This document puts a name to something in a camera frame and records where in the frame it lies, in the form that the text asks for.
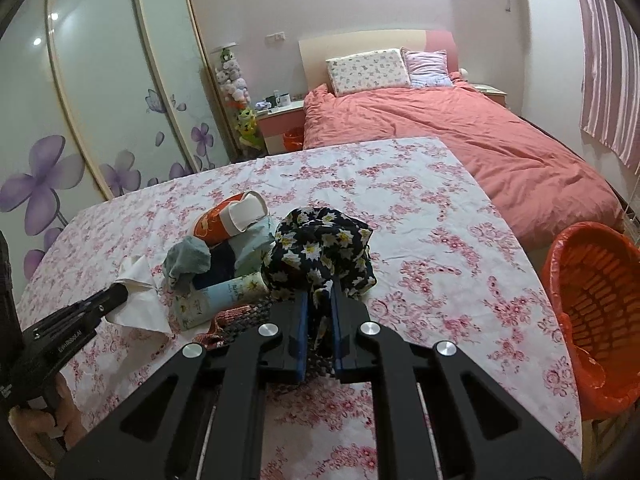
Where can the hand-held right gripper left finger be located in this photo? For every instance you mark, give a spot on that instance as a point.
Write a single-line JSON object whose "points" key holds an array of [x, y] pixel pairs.
{"points": [[300, 332]]}

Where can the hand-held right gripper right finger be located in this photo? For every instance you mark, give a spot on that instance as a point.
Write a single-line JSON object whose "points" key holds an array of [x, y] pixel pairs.
{"points": [[336, 332]]}

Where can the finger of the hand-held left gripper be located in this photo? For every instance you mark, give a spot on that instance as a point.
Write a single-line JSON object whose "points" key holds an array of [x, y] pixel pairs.
{"points": [[75, 322]]}

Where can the white tissue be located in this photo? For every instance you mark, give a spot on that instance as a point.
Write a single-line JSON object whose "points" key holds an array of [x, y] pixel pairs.
{"points": [[140, 305]]}

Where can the black floral cloth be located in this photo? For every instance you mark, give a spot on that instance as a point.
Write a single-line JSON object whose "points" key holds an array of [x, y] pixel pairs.
{"points": [[320, 240]]}

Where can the light green cloth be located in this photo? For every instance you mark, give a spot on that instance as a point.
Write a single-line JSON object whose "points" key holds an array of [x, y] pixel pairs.
{"points": [[250, 247]]}

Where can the orange paper cup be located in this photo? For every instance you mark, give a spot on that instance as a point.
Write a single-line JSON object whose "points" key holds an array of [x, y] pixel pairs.
{"points": [[212, 225]]}

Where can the orange trash basket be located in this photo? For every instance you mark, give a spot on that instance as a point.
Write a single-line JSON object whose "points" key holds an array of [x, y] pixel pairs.
{"points": [[600, 305]]}

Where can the person's left hand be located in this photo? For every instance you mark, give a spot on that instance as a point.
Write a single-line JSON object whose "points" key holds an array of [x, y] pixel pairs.
{"points": [[72, 417]]}

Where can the dark blue cloth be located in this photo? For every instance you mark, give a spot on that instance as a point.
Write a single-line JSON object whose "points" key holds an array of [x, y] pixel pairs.
{"points": [[220, 260]]}

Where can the pink floral tablecloth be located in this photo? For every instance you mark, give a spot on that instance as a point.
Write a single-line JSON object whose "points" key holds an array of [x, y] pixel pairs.
{"points": [[425, 260]]}

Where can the grey-green sock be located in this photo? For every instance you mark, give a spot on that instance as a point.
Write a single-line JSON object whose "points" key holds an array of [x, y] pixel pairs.
{"points": [[187, 257]]}

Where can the small orange bin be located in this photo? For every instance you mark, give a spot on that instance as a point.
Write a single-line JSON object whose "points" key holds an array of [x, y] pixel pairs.
{"points": [[293, 139]]}

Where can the pink and white nightstand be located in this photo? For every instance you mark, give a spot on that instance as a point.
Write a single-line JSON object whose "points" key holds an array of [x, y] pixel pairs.
{"points": [[492, 95], [275, 125]]}

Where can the pink duvet bed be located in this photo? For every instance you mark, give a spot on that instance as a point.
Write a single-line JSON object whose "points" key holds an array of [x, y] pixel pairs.
{"points": [[450, 135]]}

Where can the white mug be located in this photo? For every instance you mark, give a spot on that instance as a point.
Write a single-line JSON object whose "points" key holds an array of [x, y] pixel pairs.
{"points": [[283, 100]]}

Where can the flower print sliding wardrobe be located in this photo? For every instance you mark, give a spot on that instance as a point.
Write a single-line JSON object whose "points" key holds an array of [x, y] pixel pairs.
{"points": [[100, 85]]}

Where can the stack of plush toys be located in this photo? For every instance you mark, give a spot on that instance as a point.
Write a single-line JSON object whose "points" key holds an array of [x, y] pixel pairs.
{"points": [[235, 85]]}

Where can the white floral pillow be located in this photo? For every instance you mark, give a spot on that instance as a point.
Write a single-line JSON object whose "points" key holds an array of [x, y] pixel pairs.
{"points": [[367, 72]]}

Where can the pink striped pillow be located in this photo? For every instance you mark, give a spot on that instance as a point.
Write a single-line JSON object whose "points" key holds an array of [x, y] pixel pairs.
{"points": [[427, 67]]}

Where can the pink striped curtain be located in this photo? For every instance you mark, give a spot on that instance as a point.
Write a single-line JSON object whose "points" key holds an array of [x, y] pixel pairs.
{"points": [[607, 70]]}

